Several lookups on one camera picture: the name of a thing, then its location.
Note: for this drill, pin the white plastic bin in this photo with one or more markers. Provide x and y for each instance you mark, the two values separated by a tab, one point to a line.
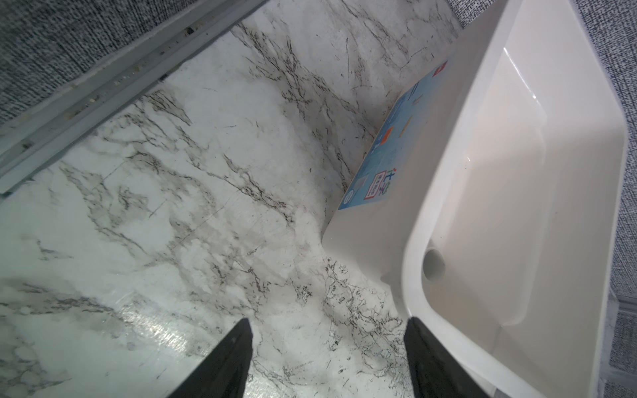
507	154

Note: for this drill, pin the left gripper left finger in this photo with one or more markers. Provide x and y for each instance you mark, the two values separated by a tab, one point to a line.
224	372

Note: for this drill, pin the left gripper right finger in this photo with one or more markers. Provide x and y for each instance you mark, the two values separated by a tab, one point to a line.
434	372

